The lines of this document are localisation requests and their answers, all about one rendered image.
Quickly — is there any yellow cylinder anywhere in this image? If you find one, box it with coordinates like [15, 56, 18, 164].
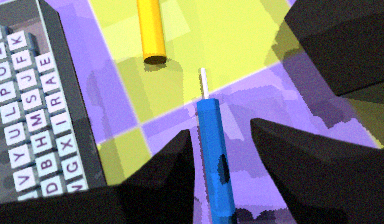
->
[137, 0, 167, 65]

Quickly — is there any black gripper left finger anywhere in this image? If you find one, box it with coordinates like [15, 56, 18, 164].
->
[0, 129, 195, 224]

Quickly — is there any blue stylus with dark tip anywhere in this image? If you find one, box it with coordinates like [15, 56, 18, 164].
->
[197, 68, 237, 224]

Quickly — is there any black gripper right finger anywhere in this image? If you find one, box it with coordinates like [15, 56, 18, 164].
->
[250, 118, 384, 224]

